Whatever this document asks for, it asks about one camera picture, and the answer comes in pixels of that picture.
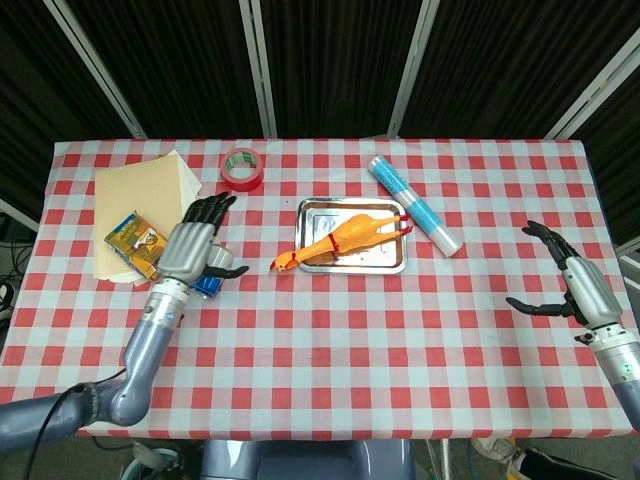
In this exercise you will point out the red white checkered tablecloth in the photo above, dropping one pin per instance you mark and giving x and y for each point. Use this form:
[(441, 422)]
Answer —
[(350, 350)]

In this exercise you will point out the blue and silver drink can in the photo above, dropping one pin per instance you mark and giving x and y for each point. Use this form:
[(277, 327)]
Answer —
[(222, 257)]

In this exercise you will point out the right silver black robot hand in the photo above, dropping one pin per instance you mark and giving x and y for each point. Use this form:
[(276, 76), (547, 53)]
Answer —
[(592, 292)]

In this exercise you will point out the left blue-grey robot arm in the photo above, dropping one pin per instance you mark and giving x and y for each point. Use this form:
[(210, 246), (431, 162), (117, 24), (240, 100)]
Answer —
[(140, 360)]

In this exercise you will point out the blue-grey robot torso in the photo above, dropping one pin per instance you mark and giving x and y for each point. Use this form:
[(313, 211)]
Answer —
[(300, 460)]

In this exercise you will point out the white metal partition post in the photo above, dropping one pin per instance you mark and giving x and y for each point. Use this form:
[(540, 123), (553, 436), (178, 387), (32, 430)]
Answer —
[(258, 70), (96, 70), (412, 70), (597, 90), (631, 247), (17, 215)]

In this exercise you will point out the colourful printed snack packet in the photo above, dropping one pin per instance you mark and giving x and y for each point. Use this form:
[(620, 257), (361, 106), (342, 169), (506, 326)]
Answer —
[(132, 242)]

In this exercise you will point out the red adhesive tape roll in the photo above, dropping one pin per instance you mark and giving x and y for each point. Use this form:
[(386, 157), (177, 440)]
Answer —
[(242, 180)]

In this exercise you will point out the black shoe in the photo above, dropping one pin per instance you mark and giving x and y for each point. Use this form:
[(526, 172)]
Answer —
[(545, 465)]

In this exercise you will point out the stack of beige paper sheets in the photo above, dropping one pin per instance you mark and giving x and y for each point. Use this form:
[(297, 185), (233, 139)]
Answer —
[(140, 190)]

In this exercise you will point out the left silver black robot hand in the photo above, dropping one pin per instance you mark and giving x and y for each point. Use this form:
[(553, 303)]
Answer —
[(185, 250)]

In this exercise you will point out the cling film roll blue label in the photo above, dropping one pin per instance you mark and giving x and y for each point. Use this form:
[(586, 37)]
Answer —
[(415, 205)]

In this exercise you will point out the white plastic bucket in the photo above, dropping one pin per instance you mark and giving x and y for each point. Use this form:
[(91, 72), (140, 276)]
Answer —
[(150, 465)]

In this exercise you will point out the stainless steel rectangular tray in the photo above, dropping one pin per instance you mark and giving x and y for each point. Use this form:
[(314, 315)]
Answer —
[(320, 215)]

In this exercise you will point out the yellow rubber chicken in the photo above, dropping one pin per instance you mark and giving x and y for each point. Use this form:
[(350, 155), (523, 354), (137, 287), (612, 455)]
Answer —
[(355, 232)]

